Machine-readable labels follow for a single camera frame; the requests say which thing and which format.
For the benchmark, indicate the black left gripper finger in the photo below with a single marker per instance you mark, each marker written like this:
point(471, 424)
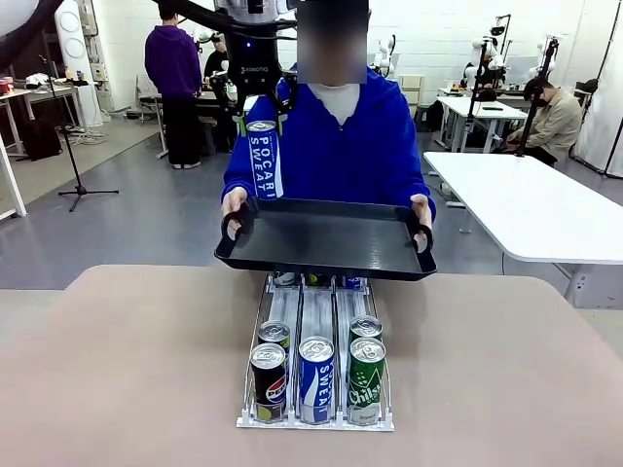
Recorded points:
point(233, 99)
point(287, 99)

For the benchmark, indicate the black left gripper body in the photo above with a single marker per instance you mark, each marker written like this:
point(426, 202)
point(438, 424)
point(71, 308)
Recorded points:
point(254, 53)

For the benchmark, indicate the blue Pocari Sweat can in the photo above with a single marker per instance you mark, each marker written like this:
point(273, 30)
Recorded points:
point(354, 282)
point(316, 384)
point(265, 163)

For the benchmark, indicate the black serving tray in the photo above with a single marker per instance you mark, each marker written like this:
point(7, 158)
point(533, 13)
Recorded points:
point(321, 238)

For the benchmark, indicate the black Pepsi can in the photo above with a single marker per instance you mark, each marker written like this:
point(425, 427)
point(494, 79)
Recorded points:
point(268, 384)
point(317, 280)

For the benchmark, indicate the blue sleeved left forearm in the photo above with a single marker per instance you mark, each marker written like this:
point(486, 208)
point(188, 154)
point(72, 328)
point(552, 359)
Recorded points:
point(421, 180)

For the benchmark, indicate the blue sleeved right forearm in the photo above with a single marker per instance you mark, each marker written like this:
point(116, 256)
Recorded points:
point(238, 175)

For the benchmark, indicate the person in dark top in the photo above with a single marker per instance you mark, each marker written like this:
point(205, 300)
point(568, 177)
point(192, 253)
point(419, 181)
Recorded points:
point(216, 61)

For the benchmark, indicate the person in purple hoodie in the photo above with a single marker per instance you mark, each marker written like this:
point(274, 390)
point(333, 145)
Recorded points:
point(172, 68)

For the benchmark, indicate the person in blue hoodie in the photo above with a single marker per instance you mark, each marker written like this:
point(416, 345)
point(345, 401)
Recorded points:
point(340, 155)

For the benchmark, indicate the masked person in beige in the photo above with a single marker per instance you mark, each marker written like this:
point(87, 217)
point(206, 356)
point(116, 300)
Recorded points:
point(555, 121)

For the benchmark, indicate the person's right hand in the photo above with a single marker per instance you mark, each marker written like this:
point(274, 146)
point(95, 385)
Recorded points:
point(234, 202)

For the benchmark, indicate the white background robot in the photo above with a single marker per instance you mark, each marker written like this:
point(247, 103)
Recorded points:
point(491, 61)
point(540, 48)
point(385, 48)

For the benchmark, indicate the white drawer cabinet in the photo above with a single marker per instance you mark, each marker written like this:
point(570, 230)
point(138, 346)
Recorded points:
point(411, 87)

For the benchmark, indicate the tall white air conditioner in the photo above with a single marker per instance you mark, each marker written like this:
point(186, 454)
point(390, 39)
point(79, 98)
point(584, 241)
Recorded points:
point(73, 53)

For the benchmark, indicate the black tripod stand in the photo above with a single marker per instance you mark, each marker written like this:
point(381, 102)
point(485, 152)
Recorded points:
point(534, 104)
point(73, 165)

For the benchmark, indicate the green Chilsung cider can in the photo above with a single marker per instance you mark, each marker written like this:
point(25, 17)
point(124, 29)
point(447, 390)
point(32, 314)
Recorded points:
point(366, 327)
point(284, 279)
point(367, 384)

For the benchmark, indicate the cluttered white desk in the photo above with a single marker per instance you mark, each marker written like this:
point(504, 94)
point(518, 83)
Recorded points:
point(44, 92)

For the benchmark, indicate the white background desk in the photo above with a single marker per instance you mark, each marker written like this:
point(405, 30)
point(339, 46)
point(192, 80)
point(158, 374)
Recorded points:
point(477, 107)

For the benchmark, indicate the black box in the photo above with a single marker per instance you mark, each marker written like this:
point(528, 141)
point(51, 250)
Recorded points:
point(43, 138)

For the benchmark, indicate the clear can dispenser rack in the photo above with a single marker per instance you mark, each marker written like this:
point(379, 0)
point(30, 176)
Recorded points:
point(318, 304)

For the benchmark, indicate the green can second row left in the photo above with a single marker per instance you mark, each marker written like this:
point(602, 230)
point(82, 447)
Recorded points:
point(273, 333)

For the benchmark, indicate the large white table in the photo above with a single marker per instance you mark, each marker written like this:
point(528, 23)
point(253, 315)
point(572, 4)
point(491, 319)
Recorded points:
point(525, 209)

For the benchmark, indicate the white curtain panel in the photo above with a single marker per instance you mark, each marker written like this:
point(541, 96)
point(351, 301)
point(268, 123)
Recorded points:
point(601, 121)

